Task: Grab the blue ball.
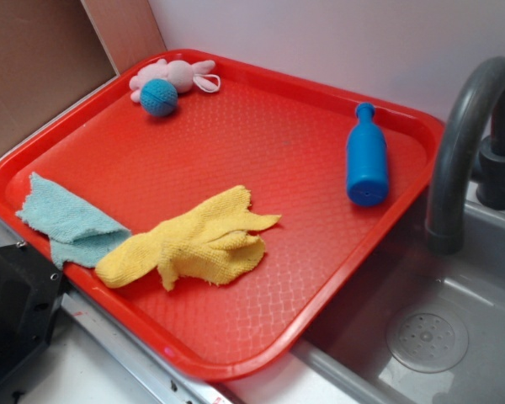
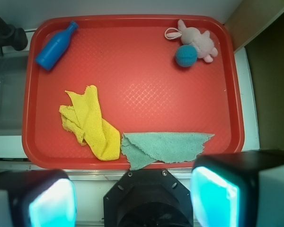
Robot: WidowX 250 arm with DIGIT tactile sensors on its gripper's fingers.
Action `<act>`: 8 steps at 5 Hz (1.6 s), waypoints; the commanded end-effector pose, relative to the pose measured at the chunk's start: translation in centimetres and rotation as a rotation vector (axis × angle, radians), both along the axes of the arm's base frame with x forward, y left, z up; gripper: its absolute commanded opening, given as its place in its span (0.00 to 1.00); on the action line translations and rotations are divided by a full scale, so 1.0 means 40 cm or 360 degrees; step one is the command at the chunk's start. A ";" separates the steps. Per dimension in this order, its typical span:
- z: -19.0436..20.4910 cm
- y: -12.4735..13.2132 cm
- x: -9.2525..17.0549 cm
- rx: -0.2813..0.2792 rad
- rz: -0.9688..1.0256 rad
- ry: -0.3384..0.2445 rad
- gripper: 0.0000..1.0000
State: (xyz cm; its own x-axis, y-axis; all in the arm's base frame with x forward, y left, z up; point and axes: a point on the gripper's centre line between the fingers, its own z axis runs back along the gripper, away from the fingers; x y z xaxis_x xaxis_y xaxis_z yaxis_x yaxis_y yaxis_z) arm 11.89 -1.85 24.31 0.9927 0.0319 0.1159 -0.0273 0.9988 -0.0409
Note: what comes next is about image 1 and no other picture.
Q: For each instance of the blue plastic bottle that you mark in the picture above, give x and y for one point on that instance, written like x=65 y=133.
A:
x=367 y=181

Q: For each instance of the grey toy sink basin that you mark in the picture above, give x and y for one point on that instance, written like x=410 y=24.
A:
x=414 y=327

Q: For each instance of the pink plush toy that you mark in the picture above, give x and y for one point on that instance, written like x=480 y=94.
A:
x=181 y=74

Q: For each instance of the yellow cloth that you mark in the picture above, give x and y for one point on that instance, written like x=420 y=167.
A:
x=217 y=242

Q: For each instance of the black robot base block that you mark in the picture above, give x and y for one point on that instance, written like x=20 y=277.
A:
x=31 y=289

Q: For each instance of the blue textured ball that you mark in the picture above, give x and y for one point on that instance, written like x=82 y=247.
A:
x=159 y=97

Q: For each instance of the red plastic tray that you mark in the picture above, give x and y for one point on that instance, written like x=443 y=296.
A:
x=281 y=137

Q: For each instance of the grey toy faucet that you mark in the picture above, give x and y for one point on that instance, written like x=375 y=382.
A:
x=472 y=149

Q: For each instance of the light blue cloth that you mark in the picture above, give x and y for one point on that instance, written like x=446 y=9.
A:
x=78 y=232

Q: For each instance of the brown cardboard panel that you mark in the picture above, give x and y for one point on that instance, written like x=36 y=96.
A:
x=54 y=53

